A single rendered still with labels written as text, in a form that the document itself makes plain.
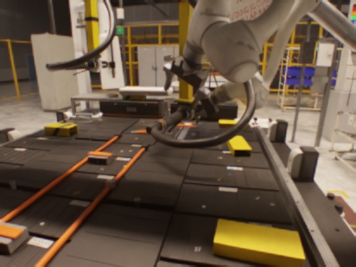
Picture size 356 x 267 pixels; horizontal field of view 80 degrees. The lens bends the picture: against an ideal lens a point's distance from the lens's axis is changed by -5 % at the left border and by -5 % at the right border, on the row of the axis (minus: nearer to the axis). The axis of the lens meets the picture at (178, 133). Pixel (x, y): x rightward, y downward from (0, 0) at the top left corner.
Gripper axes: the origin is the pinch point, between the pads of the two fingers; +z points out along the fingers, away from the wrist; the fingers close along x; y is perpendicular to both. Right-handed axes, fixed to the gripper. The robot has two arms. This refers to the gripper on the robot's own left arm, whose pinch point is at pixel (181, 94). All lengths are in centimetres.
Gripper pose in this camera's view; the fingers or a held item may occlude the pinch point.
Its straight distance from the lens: 89.6
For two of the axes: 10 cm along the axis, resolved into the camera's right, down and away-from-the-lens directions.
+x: -7.8, -5.9, 2.1
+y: 5.7, -5.2, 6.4
